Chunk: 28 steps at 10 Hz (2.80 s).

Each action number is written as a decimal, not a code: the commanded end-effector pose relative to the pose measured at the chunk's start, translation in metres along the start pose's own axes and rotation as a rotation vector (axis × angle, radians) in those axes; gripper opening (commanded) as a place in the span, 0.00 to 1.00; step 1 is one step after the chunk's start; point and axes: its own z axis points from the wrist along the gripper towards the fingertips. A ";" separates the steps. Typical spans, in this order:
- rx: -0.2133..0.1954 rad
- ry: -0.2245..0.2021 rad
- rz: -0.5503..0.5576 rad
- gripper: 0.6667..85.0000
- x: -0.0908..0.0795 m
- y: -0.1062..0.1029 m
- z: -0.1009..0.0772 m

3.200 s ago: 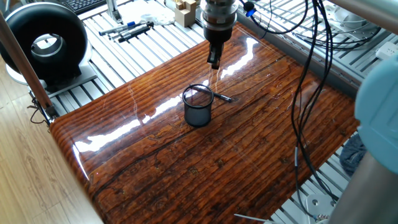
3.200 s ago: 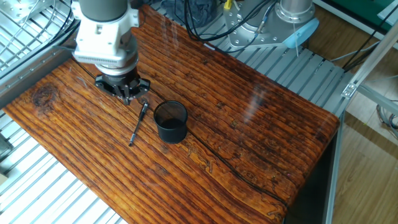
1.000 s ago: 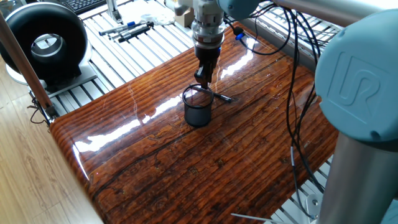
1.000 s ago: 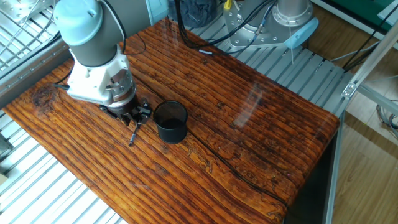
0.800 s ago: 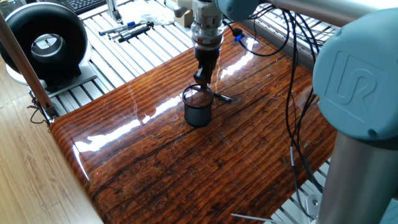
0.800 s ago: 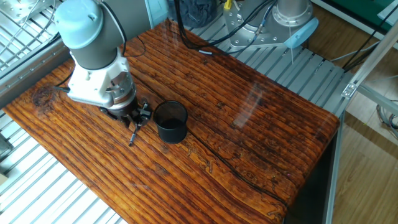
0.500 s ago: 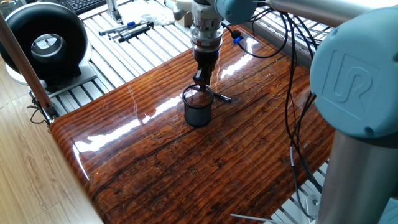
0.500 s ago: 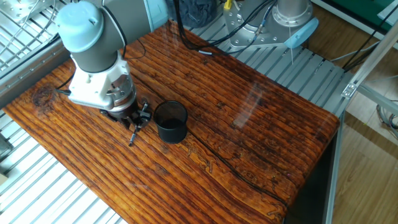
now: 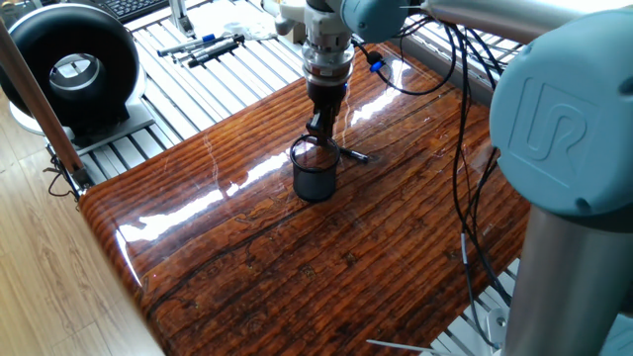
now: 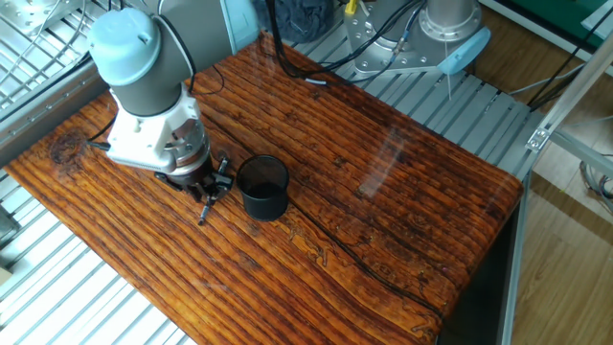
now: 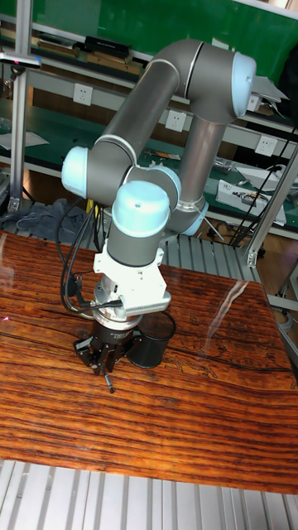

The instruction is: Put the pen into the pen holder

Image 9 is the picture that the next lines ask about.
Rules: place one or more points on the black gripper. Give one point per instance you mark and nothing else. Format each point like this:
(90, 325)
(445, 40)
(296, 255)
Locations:
(326, 96)

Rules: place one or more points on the black pen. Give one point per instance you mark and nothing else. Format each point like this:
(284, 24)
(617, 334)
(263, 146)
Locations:
(356, 155)

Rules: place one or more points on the grey and pale blue robot arm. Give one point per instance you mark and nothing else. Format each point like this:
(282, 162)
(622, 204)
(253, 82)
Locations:
(559, 133)

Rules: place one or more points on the black mesh pen holder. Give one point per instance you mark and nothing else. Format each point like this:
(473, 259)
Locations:
(314, 183)

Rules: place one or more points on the grey marker black cap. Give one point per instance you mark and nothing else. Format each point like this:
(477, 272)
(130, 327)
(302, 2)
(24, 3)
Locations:
(212, 45)

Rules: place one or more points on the glossy wood grain board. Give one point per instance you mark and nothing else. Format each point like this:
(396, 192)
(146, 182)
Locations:
(297, 272)

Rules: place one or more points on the blue capped marker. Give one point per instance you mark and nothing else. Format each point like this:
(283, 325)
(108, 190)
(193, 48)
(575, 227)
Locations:
(185, 45)

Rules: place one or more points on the black keyboard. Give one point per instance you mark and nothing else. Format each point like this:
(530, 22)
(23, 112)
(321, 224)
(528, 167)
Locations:
(128, 7)

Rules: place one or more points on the metal mounting plate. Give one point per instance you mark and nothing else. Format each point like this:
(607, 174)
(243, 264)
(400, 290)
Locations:
(497, 326)

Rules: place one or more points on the brown wooden pole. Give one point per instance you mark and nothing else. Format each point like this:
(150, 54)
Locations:
(34, 99)

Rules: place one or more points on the metal stand post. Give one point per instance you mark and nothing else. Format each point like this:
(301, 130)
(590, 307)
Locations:
(180, 20)

